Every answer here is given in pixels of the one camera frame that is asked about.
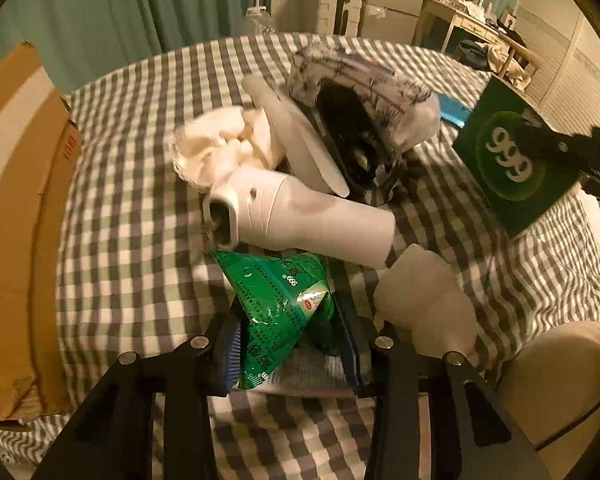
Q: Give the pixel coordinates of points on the blue plastic item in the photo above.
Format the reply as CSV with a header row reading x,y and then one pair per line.
x,y
455,110

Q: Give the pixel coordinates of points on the green curtain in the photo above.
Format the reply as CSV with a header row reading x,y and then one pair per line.
x,y
105,5

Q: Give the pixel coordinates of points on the green medicine box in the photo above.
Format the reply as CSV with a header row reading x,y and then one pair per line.
x,y
500,160

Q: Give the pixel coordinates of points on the white insulated bottle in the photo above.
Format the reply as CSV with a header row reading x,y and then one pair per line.
x,y
305,215

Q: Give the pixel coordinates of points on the clear plastic bottle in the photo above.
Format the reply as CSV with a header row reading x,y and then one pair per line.
x,y
260,22

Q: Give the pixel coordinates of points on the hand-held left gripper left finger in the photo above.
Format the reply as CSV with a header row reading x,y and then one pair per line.
x,y
227,355

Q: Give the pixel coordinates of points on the white crumpled tissue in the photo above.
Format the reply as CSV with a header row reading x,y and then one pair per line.
x,y
420,300

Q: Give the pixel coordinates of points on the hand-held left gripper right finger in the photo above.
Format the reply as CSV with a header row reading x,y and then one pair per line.
x,y
352,347

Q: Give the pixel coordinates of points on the brown cardboard box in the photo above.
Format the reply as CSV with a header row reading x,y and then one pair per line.
x,y
15,210

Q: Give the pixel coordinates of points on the dark clothes pile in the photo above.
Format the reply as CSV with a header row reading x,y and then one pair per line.
x,y
472,55

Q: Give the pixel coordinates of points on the floral tissue pack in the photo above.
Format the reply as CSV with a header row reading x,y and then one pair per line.
x,y
380,90

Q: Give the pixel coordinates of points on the cream dressing table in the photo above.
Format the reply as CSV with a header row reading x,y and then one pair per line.
x,y
460,22

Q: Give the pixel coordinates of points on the green sachet packet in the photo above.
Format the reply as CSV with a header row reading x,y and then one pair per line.
x,y
280,300

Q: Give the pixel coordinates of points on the checkered cloth desktop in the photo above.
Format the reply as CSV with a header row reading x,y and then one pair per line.
x,y
130,210

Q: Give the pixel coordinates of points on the white crumpled cloth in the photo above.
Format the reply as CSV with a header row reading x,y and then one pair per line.
x,y
215,145

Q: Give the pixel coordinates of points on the beige seat cushion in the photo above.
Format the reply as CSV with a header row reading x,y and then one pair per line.
x,y
555,385

